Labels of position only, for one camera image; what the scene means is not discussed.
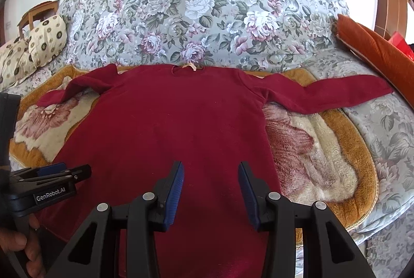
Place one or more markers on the red bag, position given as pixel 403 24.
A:
pixel 400 49

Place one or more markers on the dark red sweater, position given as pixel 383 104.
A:
pixel 210 120

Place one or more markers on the orange velvet cushion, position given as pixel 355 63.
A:
pixel 390 62

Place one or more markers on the fleece floral blanket orange border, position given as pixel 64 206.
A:
pixel 317 157

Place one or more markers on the cream patterned pillow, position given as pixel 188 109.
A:
pixel 47 40
pixel 16 63

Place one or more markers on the wooden door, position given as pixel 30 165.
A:
pixel 391 17

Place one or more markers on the person's left hand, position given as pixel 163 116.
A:
pixel 13 241

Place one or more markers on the grey floral bed quilt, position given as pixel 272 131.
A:
pixel 248 35

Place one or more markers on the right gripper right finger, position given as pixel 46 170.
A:
pixel 328 249

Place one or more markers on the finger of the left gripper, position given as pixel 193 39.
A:
pixel 33 179

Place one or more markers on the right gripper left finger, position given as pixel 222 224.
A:
pixel 93 250

